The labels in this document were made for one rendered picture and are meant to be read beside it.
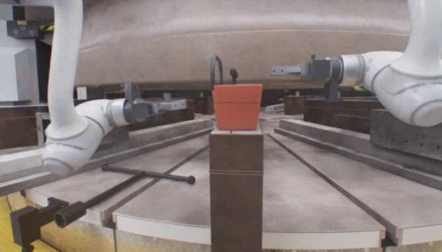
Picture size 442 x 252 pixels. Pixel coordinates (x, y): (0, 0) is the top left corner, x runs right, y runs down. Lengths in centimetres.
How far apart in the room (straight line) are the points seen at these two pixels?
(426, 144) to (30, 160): 206
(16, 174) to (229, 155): 122
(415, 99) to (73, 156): 79
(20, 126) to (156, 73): 164
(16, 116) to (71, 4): 209
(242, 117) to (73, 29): 48
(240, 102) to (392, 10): 145
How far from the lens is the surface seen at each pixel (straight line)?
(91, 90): 173
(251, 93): 60
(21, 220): 122
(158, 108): 72
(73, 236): 138
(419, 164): 163
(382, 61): 72
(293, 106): 473
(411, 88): 60
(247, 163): 59
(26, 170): 158
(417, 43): 61
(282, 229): 90
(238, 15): 145
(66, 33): 69
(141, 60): 147
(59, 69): 67
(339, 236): 97
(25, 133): 271
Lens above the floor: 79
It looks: 6 degrees down
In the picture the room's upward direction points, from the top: 1 degrees counter-clockwise
